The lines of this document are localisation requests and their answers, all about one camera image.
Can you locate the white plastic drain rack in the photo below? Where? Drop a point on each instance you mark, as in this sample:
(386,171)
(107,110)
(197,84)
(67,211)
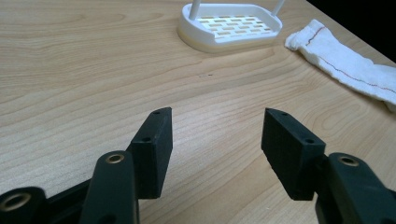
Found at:
(230,26)

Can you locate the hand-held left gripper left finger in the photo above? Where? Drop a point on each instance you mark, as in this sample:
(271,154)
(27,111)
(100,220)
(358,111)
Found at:
(154,155)

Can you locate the white cloth with red stitching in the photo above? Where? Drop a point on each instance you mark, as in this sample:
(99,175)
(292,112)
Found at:
(345,63)

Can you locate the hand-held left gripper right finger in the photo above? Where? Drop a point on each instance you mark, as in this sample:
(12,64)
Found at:
(289,155)

